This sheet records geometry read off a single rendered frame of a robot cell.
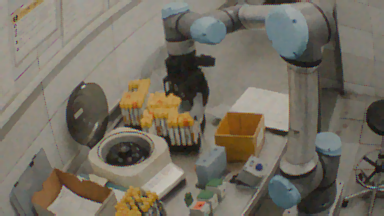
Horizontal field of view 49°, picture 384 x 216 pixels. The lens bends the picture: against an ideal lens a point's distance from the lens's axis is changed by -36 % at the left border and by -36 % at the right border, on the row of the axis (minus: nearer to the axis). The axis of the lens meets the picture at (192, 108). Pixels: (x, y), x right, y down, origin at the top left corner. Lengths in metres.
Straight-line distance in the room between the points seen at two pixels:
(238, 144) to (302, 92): 0.73
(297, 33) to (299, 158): 0.33
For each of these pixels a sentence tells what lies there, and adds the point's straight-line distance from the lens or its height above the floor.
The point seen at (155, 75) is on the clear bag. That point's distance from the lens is 2.24.
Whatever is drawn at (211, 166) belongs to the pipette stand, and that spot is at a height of 0.96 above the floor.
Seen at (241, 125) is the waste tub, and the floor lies 0.93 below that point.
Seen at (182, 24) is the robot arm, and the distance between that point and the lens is 1.46.
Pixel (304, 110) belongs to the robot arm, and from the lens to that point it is 1.20.
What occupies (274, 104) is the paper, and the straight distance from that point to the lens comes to 2.15.
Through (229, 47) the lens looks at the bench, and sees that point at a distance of 2.63.
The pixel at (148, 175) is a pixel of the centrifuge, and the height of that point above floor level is 0.95.
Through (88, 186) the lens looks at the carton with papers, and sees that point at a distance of 1.69.
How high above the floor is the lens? 1.99
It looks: 30 degrees down
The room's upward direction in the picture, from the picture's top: 9 degrees counter-clockwise
